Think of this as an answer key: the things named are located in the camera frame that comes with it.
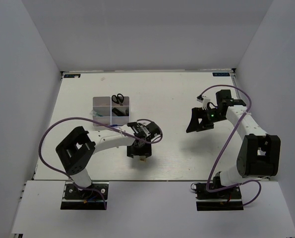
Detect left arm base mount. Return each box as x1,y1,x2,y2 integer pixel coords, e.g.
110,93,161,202
60,182,109,211

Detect black handled scissors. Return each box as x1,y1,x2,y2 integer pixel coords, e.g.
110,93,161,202
111,93,124,106

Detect left white organizer box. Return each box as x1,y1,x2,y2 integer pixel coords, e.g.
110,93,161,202
92,96,112,125

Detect right blue table label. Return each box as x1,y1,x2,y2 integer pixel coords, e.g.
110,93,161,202
212,72,230,77

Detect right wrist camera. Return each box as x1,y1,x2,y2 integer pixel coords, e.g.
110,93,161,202
197,95,211,110

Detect right white organizer box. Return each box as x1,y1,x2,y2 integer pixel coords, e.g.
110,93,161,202
111,96,130,126

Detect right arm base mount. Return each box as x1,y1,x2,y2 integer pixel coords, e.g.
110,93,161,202
190,182,243,211

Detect left blue table label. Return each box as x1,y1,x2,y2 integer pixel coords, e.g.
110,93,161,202
63,74,81,78

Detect blue table label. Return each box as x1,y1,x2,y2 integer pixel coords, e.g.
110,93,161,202
63,74,81,78
212,72,230,77

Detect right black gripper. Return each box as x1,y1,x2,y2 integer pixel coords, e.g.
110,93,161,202
186,107,226,133

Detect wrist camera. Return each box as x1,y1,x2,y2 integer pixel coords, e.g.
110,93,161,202
197,95,211,110
132,122,156,137

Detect purple highlighter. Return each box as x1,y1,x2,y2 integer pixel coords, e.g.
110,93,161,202
112,108,126,117

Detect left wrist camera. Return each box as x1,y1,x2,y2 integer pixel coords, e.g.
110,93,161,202
132,122,156,137

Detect white organizer box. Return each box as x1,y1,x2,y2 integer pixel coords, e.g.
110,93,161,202
92,96,112,125
111,96,130,126

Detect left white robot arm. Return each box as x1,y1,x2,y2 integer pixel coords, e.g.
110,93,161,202
56,121,163,198

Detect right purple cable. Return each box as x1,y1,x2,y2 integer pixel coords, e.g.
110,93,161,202
199,84,262,208

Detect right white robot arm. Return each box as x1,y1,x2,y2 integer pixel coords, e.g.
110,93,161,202
186,89,281,198

